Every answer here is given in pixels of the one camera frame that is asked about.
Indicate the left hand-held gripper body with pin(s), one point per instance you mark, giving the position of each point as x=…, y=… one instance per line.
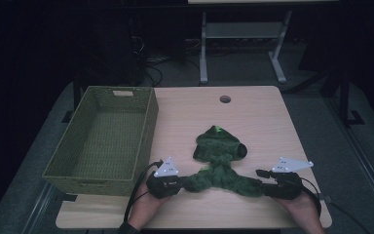
x=164, y=187

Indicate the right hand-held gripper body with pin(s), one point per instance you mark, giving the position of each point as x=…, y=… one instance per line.
x=287, y=187

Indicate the green fleece garment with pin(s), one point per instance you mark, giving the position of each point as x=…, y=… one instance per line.
x=220, y=162

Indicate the green woven basket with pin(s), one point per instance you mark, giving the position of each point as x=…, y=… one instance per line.
x=107, y=143

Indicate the person's left hand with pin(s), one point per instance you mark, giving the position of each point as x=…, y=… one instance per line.
x=144, y=208

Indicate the person's right hand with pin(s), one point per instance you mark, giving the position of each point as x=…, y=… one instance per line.
x=303, y=211

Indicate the grey tape strip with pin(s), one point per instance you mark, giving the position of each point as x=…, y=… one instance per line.
x=325, y=198

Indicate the black metal stand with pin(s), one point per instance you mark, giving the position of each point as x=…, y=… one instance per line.
x=344, y=97

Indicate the grey metal stand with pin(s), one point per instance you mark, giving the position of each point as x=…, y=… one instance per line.
x=243, y=31

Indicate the grey metal rail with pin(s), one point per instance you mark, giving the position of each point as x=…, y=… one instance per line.
x=360, y=156
x=37, y=209

